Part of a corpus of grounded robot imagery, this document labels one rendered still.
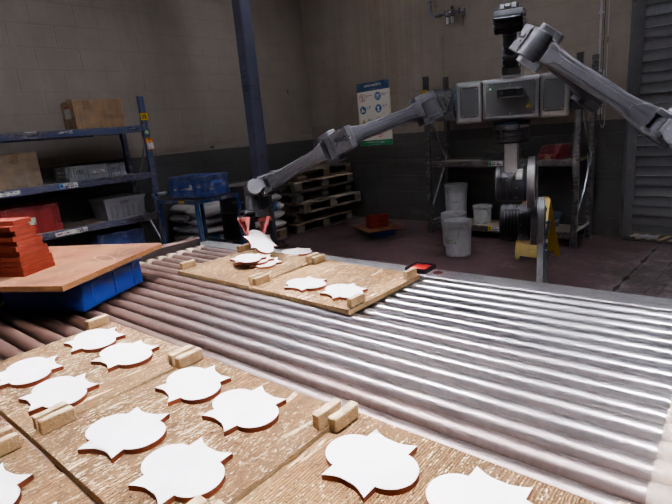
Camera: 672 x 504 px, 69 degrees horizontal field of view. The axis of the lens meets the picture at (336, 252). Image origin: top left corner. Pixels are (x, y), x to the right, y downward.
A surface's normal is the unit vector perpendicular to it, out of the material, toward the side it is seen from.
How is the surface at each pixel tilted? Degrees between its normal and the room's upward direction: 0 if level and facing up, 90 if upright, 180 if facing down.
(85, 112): 89
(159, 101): 90
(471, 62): 90
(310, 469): 0
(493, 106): 90
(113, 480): 0
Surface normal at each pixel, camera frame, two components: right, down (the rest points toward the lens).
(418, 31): -0.68, 0.23
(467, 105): -0.40, 0.25
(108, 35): 0.73, 0.11
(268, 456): -0.08, -0.97
